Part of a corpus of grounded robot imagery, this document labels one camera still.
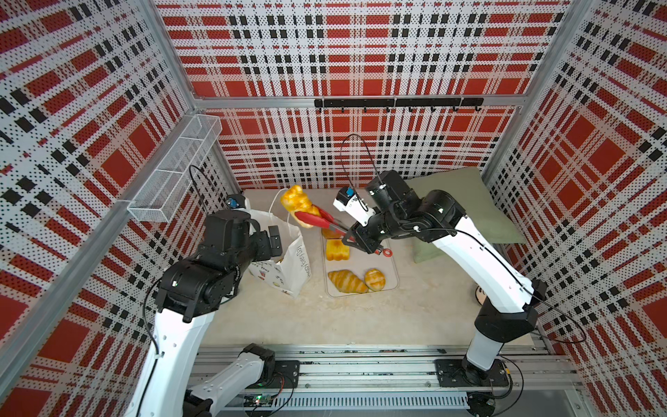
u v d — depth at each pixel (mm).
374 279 886
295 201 620
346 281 883
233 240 416
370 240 550
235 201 501
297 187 637
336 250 950
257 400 691
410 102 884
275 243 553
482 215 980
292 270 784
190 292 352
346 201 533
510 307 417
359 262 973
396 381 735
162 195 927
